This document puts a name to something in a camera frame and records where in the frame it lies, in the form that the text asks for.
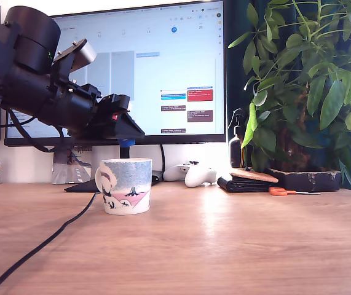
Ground black monitor stand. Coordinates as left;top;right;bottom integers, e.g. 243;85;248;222
64;146;164;194

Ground illustrated white ceramic mug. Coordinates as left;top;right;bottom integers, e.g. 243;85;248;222
95;158;154;216

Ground illustrated postcard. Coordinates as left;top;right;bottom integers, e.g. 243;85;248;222
52;146;93;185

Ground white game controller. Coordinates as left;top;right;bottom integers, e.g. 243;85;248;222
162;161;218;189

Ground large black Huawei monitor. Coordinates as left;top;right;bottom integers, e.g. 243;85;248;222
4;0;227;148

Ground dark spray bottle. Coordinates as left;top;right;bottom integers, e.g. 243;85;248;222
229;108;253;169

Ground round cork coaster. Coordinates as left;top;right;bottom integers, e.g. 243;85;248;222
229;168;279;184

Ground black rectangular planter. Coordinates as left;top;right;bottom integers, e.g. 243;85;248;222
266;167;342;193

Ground green leafy houseplant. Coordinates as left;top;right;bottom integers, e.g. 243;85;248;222
227;0;351;192

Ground black monitor cable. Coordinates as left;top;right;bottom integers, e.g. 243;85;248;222
160;144;167;182

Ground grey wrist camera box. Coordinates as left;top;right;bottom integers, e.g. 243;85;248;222
53;38;98;85

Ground black looping arm cable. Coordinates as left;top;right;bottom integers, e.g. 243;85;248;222
7;109;66;154

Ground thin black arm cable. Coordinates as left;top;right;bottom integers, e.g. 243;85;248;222
0;118;37;128

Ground thick black table cable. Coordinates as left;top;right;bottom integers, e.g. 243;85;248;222
0;192;101;295

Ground orange-handled scissors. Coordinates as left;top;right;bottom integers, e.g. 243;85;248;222
269;187;321;197

